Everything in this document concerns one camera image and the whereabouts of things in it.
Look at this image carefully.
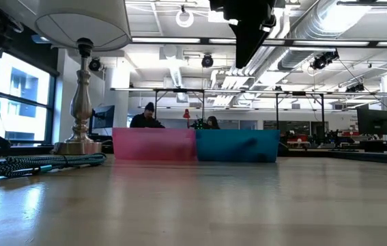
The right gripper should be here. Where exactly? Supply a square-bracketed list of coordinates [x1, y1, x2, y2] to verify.
[228, 0, 278, 70]

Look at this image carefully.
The overhead beam with light strips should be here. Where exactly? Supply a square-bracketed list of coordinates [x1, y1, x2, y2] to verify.
[130, 36, 387, 49]

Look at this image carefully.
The person with long hair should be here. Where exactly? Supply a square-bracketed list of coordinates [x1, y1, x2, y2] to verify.
[205, 115, 221, 131]

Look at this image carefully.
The small red desk lamp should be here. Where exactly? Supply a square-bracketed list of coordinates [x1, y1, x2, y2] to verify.
[182, 109, 192, 129]

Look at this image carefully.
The dark device with green lights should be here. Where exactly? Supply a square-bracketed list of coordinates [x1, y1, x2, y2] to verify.
[190, 118, 211, 131]

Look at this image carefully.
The blue plastic bin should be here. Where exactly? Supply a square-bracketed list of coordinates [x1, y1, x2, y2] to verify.
[195, 128, 281, 163]

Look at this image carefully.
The small black ceiling fixture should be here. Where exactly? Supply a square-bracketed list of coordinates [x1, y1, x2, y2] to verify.
[345, 83, 366, 94]

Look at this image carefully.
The person with dark cap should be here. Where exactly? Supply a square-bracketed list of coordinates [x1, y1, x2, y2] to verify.
[129, 101, 166, 129]

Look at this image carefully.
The pink translucent plastic bin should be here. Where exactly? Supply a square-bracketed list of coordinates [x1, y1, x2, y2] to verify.
[112, 127, 199, 162]

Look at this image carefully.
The large black monitor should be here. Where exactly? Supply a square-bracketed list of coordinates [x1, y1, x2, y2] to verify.
[356, 107, 387, 137]

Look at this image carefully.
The small black monitor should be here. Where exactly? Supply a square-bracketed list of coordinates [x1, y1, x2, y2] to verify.
[90, 105, 116, 131]

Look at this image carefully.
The silver table lamp white shade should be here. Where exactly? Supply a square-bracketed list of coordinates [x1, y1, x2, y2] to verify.
[35, 0, 133, 156]

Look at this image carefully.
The silver ceiling air duct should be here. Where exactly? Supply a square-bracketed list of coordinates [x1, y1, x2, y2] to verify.
[277, 0, 373, 72]

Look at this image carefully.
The black workstation frame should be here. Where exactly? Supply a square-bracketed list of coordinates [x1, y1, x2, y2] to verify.
[153, 87, 206, 130]
[274, 91, 326, 137]

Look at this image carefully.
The white ceiling ring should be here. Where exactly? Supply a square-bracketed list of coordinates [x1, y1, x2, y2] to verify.
[175, 8, 195, 29]

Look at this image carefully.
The black ceiling camera cluster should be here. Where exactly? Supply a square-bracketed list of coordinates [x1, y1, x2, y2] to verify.
[310, 49, 341, 72]

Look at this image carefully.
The teal braided USB cable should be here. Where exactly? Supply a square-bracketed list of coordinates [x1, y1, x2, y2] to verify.
[0, 152, 108, 179]

